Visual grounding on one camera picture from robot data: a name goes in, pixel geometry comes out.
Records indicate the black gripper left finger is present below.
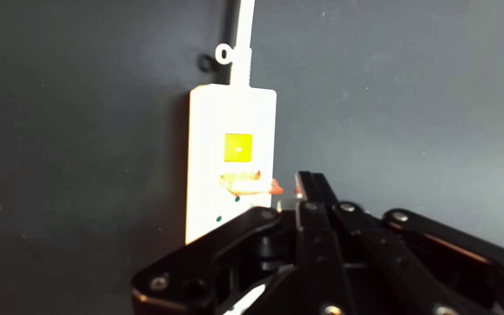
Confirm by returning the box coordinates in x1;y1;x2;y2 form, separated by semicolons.
129;170;327;315

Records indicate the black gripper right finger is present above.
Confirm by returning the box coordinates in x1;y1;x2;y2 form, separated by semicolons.
311;172;504;315

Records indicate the white power strip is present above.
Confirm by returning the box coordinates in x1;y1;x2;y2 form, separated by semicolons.
182;83;280;247

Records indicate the white cable tie loop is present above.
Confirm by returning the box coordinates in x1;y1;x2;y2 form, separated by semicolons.
213;42;238;67

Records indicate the white power strip cable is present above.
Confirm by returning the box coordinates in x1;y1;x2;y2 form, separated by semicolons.
227;0;259;91

